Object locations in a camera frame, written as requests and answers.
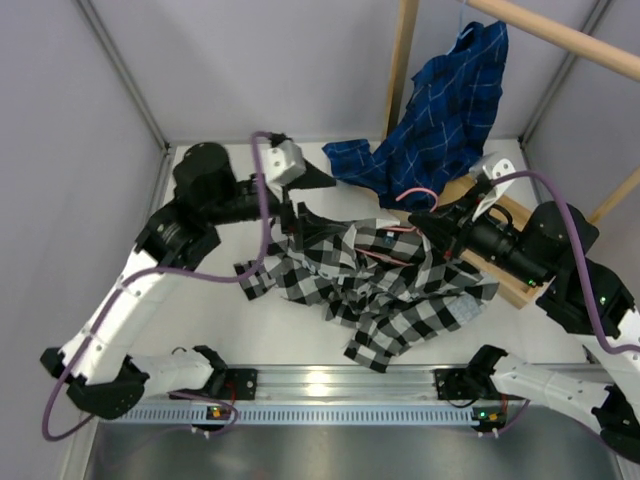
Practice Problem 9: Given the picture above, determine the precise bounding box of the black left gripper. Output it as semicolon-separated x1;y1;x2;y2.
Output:
205;156;348;248

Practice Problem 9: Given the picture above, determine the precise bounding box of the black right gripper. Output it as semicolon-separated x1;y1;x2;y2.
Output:
410;188;551;291

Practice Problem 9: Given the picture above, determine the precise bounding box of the pink wire hanger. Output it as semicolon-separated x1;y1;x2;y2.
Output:
357;187;441;266

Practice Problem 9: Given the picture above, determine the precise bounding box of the black white checkered shirt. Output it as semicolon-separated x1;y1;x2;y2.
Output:
240;219;499;373

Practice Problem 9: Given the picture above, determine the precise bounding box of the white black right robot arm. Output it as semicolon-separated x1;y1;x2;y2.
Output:
408;196;639;462

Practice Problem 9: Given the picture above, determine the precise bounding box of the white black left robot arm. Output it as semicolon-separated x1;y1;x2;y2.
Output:
41;133;336;420

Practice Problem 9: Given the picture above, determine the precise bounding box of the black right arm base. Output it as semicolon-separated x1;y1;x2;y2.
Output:
434;366;527;410

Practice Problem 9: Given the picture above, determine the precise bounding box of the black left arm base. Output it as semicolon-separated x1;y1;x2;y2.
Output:
169;368;258;402

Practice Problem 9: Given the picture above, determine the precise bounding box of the blue plaid shirt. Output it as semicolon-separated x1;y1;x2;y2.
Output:
322;21;509;211

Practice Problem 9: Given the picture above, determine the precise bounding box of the light blue hanger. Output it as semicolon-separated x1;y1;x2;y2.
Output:
446;0;473;55

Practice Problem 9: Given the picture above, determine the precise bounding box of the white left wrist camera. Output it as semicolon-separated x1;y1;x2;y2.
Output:
263;140;306;200

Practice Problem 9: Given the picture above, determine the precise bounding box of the wooden clothes rack frame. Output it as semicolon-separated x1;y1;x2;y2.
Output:
383;1;639;309

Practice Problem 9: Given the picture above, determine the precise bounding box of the aluminium mounting rail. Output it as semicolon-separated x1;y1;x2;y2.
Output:
79;363;616;401

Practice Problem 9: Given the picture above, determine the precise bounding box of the slotted grey cable duct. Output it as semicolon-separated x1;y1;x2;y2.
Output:
116;401;506;429

